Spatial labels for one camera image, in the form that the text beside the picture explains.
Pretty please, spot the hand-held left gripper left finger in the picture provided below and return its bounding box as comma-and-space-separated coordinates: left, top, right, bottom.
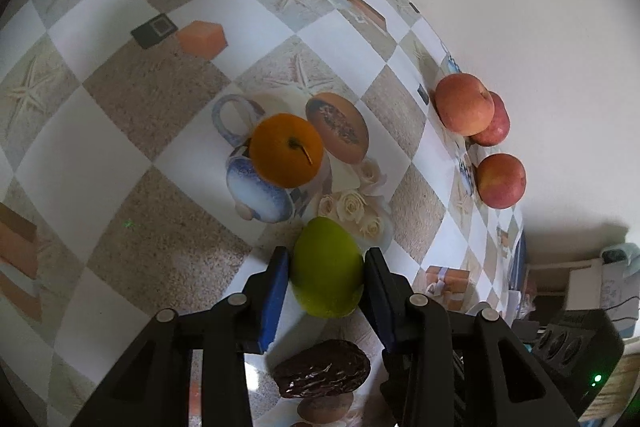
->
70, 246, 291, 427

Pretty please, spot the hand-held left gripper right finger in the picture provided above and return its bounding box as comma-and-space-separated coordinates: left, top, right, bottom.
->
364, 247, 581, 427

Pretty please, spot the green mango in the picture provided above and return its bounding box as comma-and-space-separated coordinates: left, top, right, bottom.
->
291, 216, 365, 319

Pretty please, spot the white shelf unit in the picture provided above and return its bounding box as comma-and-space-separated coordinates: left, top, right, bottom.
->
567, 251, 640, 314

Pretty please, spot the dark brown avocado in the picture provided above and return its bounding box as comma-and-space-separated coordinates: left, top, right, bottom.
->
271, 339, 373, 401

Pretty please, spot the light blue cloth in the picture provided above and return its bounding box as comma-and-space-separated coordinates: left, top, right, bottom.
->
601, 243, 639, 266

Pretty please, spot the brown kiwi fruit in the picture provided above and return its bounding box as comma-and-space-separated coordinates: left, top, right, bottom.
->
297, 394, 355, 426

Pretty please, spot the orange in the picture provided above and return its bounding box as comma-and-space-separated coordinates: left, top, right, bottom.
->
249, 113, 325, 188

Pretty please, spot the red apple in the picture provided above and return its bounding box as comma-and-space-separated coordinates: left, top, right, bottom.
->
475, 153, 527, 210
433, 73, 496, 137
470, 91, 511, 147

